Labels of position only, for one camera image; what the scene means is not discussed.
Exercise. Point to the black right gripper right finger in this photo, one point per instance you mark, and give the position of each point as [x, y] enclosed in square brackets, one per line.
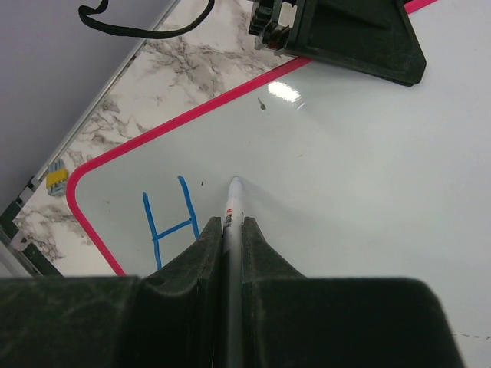
[290, 320]

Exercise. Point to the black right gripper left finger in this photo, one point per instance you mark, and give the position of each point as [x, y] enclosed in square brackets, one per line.
[164, 320]

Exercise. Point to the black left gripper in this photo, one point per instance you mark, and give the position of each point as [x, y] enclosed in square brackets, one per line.
[373, 37]

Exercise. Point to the blue white marker pen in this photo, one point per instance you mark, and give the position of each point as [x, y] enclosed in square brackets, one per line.
[231, 339]

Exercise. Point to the pink-framed whiteboard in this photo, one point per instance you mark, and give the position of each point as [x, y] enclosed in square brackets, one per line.
[346, 174]

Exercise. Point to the yellow grey small connector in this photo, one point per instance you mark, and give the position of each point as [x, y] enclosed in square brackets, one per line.
[56, 178]

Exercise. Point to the aluminium frame rail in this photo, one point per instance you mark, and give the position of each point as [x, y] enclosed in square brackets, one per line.
[53, 69]

